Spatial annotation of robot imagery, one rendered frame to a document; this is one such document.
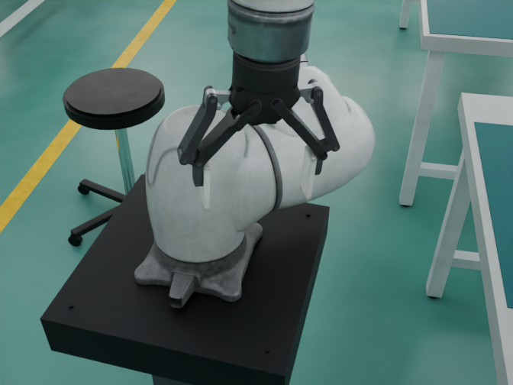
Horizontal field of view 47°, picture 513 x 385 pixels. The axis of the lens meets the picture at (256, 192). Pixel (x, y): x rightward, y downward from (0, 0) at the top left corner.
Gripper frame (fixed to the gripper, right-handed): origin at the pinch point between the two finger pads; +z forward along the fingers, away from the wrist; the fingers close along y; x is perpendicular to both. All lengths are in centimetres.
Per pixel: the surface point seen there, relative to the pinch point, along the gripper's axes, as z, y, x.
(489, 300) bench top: 32, -46, -1
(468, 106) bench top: 28, -73, -60
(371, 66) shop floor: 101, -124, -221
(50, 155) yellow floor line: 111, 48, -173
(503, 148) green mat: 28, -72, -41
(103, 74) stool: 53, 20, -137
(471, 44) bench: 29, -95, -97
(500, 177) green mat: 29, -65, -31
